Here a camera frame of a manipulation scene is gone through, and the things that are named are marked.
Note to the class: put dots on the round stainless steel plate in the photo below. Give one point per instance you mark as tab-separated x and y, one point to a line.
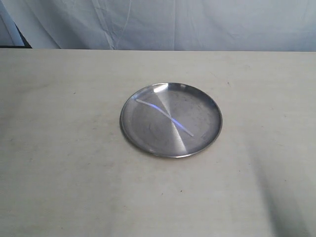
171	120

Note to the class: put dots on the white backdrop cloth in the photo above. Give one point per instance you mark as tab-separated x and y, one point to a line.
203	25

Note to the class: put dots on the dark frame behind table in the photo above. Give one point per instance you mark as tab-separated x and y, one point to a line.
24	43

